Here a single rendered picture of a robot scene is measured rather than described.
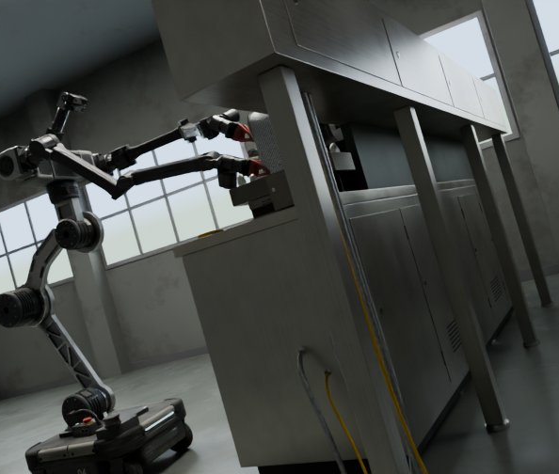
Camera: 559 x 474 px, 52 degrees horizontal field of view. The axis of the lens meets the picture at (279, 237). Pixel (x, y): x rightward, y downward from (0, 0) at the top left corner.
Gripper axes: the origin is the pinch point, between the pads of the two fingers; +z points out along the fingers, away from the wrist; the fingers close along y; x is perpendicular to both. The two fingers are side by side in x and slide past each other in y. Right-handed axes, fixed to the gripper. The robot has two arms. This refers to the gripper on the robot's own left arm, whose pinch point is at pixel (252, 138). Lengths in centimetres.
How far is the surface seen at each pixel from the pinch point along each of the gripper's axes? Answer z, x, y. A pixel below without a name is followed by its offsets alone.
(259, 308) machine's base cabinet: 42, -47, 29
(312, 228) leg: 73, -2, 81
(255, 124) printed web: 3.7, 5.9, 6.8
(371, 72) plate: 53, 33, 35
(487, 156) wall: 18, 23, -336
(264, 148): 10.4, -0.8, 6.4
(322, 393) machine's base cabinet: 71, -62, 27
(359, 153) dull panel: 44.5, 9.5, 3.3
